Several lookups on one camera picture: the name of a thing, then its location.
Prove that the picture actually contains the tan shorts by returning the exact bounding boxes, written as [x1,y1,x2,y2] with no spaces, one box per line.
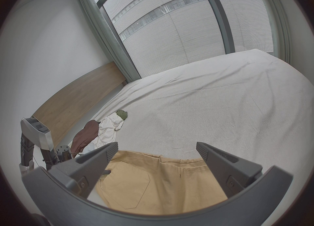
[95,150,228,216]

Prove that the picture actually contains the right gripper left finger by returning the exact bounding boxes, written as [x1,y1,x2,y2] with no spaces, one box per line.
[48,142,119,199]

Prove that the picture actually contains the grey-green curtain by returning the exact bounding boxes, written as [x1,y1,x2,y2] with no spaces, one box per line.
[75,0,142,82]
[255,0,292,64]

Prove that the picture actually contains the pale grey garment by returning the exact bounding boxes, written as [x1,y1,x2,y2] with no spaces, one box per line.
[81,144,99,157]

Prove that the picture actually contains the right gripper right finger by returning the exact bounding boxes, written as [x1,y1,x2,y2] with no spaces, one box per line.
[196,142,263,198]

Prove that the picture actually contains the bed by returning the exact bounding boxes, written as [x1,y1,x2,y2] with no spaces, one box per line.
[31,49,314,217]

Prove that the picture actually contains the white garment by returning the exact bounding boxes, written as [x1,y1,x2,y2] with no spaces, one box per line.
[92,112,124,151]

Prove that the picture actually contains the brown garment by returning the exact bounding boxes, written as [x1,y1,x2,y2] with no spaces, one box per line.
[72,120,100,153]

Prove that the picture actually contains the window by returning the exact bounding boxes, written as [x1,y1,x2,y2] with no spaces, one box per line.
[92,0,278,78]

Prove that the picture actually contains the green garment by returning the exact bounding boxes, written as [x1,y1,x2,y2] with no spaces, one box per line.
[116,109,129,120]

